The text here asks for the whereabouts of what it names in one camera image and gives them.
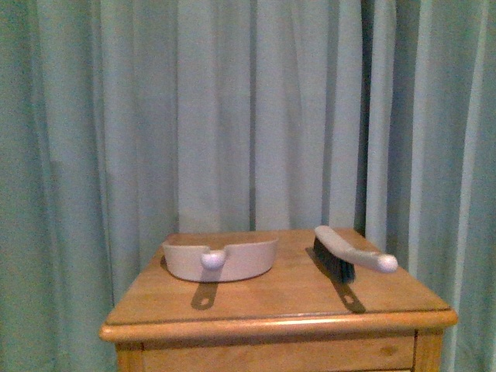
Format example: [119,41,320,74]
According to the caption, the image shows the beige plastic dustpan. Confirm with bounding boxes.
[162,239,278,283]

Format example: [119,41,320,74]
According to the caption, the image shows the wooden nightstand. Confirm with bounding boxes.
[99,229,457,371]

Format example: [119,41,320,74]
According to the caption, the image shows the light blue curtain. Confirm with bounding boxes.
[1,1,495,371]

